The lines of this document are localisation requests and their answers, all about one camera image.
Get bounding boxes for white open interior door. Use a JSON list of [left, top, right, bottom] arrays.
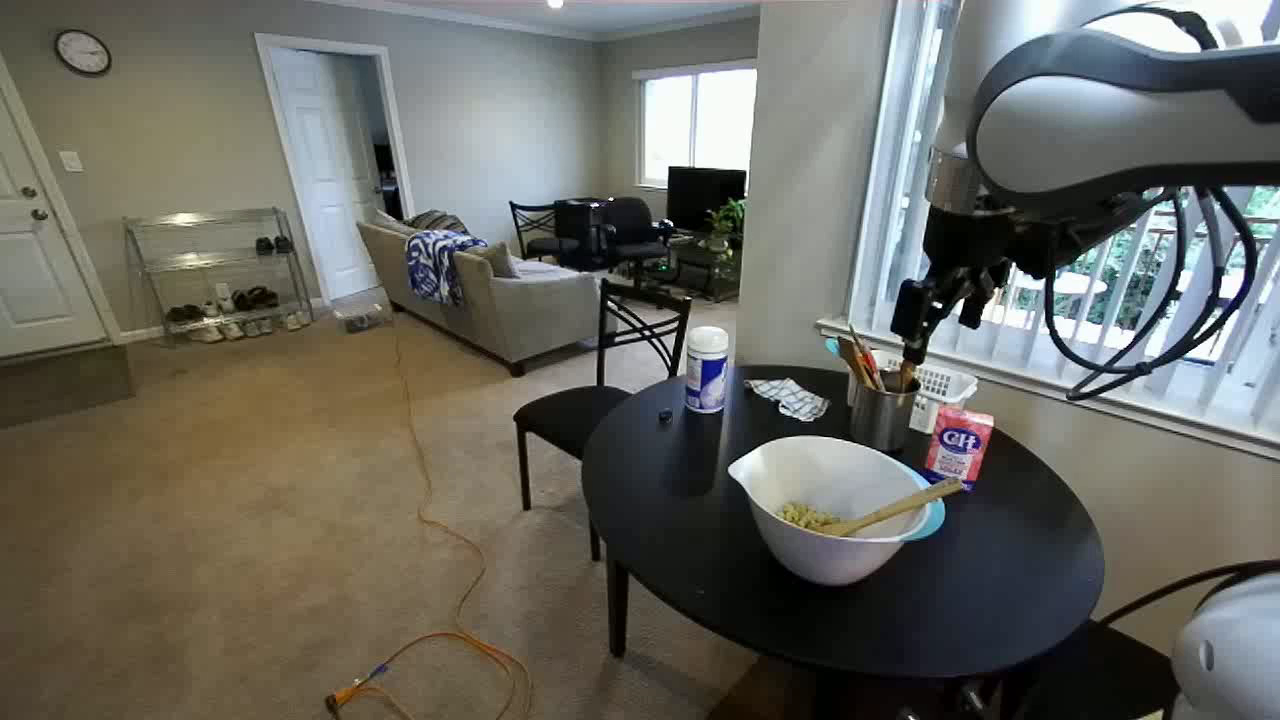
[[262, 44, 384, 308]]

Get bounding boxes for white vertical window blinds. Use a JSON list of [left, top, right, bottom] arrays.
[[853, 0, 1280, 442]]

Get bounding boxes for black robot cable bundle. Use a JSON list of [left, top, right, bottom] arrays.
[[1041, 3, 1265, 404]]

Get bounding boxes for white teal-rimmed mixing bowl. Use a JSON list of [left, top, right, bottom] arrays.
[[725, 431, 950, 592]]

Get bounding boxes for black metal dining chair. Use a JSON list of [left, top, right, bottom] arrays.
[[1005, 557, 1277, 720], [512, 275, 694, 563]]

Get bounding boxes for white blue wipes canister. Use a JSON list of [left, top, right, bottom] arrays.
[[682, 322, 734, 415]]

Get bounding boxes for yellow pasta pieces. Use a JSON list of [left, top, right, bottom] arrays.
[[777, 497, 854, 537]]

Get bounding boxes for pink sugar box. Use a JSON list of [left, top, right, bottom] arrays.
[[918, 404, 1000, 487]]

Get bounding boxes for black office chair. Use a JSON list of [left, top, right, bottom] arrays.
[[597, 196, 675, 282]]

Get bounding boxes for white panel front door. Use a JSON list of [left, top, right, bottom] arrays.
[[0, 56, 116, 360]]

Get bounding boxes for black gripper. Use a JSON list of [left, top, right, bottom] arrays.
[[887, 205, 1072, 360]]

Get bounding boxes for black television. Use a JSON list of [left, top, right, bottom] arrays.
[[663, 165, 751, 230]]

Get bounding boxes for grey sofa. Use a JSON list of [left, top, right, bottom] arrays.
[[356, 207, 604, 375]]

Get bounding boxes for round wall clock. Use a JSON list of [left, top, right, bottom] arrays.
[[52, 24, 116, 79]]

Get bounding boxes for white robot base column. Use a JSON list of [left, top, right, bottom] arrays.
[[1171, 571, 1280, 720]]

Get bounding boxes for metal glass shoe rack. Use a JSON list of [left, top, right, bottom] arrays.
[[122, 205, 317, 343]]

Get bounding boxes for round black table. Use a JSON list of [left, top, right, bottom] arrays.
[[579, 365, 1108, 720]]

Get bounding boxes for wooden spatula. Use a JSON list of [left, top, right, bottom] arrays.
[[834, 328, 877, 392]]

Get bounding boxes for wooden stirring spoon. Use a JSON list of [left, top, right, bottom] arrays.
[[827, 477, 971, 541]]

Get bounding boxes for metal utensil cup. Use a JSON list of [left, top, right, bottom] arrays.
[[848, 375, 918, 457]]

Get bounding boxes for blue white blanket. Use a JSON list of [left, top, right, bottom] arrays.
[[400, 229, 482, 308]]

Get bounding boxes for dark door mat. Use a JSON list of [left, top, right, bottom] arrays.
[[0, 341, 136, 431]]

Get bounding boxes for orange extension cord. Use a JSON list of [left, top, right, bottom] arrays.
[[321, 331, 535, 720]]

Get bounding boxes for bright living room window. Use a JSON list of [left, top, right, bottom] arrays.
[[634, 61, 760, 190]]

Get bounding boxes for green house plant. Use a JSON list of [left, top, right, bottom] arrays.
[[694, 196, 751, 301]]

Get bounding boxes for crumpled white cloth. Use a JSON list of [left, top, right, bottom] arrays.
[[742, 375, 830, 429]]

